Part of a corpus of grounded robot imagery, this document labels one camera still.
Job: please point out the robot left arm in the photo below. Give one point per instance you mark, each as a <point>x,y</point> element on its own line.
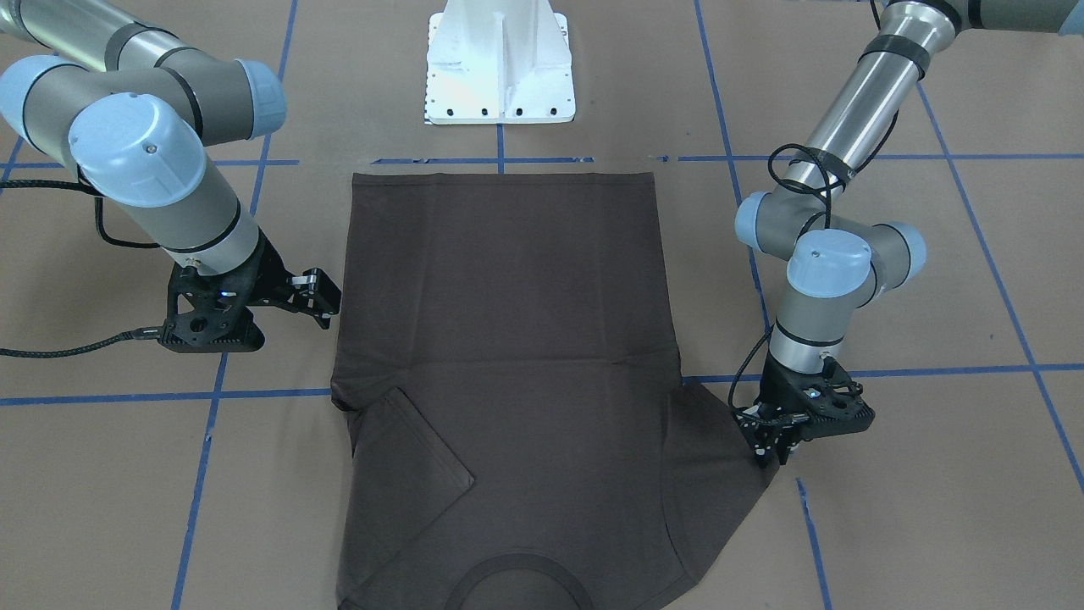
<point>834,265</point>

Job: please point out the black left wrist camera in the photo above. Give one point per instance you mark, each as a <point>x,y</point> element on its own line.
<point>833,402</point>

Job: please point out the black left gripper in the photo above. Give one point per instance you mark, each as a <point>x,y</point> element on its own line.
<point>781,384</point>

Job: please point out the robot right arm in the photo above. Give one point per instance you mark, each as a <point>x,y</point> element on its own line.
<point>130,109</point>

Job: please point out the white pedestal base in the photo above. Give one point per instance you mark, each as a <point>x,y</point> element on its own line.
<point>499,62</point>

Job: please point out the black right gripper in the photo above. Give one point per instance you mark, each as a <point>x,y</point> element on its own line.
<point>268,274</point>

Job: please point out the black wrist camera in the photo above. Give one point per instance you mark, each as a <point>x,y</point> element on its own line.
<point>194,320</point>
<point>833,402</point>

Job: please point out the dark brown t-shirt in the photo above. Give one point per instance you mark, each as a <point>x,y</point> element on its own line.
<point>521,434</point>

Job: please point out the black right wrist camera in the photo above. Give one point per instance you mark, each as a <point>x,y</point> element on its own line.
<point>194,320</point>

